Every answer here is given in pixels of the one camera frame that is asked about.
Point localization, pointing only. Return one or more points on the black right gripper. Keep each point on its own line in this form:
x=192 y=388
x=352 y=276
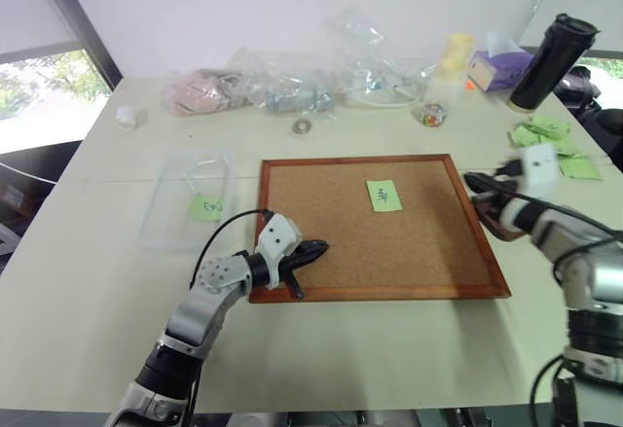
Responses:
x=508 y=184

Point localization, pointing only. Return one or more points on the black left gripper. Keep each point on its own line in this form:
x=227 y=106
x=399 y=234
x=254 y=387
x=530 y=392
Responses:
x=293 y=260

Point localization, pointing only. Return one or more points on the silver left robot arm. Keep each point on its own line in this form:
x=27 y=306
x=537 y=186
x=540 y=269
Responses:
x=194 y=315

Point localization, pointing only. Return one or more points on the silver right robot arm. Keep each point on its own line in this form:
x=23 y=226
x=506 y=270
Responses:
x=569 y=252

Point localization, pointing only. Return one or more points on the clear jar of pushpins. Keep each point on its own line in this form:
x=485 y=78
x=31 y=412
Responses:
x=431 y=115

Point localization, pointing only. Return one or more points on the single green note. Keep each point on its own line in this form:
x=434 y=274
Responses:
x=579 y=169

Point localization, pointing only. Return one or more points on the green note with blue writing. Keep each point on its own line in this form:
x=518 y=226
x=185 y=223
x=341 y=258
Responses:
x=384 y=197

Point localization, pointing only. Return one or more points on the green note with faint writing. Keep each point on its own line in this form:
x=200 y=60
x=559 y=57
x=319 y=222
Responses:
x=207 y=208

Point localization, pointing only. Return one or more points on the purple tissue box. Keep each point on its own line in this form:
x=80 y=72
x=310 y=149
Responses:
x=506 y=64

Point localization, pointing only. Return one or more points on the clear plastic box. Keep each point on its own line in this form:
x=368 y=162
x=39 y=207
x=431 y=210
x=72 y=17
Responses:
x=160 y=203

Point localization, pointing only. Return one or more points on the wood-framed cork board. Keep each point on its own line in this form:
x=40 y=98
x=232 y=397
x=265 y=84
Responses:
x=350 y=252

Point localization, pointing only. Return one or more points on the pile of green notes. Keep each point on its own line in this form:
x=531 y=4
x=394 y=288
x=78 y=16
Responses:
x=540 y=130

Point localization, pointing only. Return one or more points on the black tumbler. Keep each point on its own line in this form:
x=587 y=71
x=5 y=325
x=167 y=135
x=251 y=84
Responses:
x=545 y=67

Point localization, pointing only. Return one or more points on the small tape roll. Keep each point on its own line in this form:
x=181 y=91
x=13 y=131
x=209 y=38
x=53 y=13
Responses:
x=302 y=127

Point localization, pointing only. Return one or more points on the black chair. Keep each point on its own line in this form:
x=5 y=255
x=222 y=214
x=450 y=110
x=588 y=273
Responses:
x=594 y=101

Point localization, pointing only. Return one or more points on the clear bag with grey item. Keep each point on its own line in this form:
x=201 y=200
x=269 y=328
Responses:
x=292 y=94

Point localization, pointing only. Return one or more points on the large crumpled clear bag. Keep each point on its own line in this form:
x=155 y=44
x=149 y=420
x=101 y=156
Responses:
x=370 y=52

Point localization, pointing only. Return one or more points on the pink item in plastic bag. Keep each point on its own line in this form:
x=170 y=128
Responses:
x=199 y=91

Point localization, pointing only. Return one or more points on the dark furniture beside table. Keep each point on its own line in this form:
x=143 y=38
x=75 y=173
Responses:
x=29 y=188

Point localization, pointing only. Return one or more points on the white window blind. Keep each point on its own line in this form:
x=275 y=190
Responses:
x=29 y=9

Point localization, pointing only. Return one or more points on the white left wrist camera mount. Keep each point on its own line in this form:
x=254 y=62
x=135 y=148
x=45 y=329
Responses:
x=277 y=237

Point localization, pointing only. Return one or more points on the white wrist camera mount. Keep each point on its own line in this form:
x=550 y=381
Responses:
x=277 y=237
x=538 y=169

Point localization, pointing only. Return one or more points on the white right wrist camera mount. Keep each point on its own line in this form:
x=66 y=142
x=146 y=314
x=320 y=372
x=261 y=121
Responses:
x=538 y=169

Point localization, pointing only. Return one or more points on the black window frame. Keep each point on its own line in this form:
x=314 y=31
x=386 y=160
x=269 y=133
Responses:
x=83 y=23

